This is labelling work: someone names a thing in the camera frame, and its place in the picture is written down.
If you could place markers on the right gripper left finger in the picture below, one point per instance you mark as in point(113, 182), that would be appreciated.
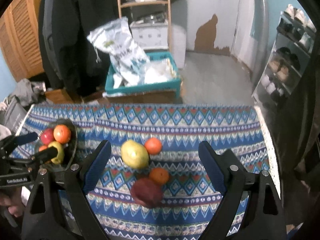
point(44, 217)

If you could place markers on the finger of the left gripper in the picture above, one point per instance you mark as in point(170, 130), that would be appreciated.
point(40, 157)
point(12, 141)

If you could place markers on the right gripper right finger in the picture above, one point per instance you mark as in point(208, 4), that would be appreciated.
point(263, 217)

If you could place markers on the small orange clementine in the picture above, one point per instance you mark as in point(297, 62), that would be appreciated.
point(42, 148)

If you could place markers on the large orange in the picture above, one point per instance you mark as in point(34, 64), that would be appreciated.
point(62, 134)

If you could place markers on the dark red apple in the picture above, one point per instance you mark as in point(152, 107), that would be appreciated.
point(147, 193)

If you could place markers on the orange mandarin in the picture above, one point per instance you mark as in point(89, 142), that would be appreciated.
point(159, 175)

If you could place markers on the small orange tangerine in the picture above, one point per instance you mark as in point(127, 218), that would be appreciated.
point(153, 146)

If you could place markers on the person's left hand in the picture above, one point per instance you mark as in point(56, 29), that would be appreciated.
point(13, 203)

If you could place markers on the dark glass plate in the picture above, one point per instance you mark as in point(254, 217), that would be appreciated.
point(69, 148)

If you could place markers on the grey tote bag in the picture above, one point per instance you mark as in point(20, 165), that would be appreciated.
point(13, 115)

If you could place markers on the grey crumpled clothing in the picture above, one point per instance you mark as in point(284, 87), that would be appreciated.
point(28, 92)

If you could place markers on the wooden drawer box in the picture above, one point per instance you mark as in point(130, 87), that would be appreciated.
point(58, 96)

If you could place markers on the dark coat on right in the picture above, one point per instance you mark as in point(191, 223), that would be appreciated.
point(296, 134)

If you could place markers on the blue patterned tablecloth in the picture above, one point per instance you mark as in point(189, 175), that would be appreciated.
point(190, 200)

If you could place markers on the wooden louvered closet door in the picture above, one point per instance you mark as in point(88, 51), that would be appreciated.
point(20, 39)

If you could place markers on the white printed bag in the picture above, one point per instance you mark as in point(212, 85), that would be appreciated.
point(127, 57)

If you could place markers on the brown cardboard box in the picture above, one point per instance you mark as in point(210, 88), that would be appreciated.
point(169, 93)

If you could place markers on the clear plastic bag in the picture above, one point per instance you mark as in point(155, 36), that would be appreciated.
point(158, 71)

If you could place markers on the teal plastic bin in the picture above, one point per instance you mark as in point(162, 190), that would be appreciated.
point(113, 85)

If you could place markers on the black hanging coat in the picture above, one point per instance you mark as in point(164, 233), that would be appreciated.
point(69, 60)

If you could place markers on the white patterned storage box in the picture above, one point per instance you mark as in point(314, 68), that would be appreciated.
point(150, 36)

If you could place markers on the steel pot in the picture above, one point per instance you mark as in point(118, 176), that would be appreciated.
point(154, 18)

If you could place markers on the grey shoe rack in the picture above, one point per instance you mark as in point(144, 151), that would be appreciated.
point(289, 57)

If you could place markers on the wooden shelf unit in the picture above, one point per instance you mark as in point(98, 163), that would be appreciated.
point(138, 10)

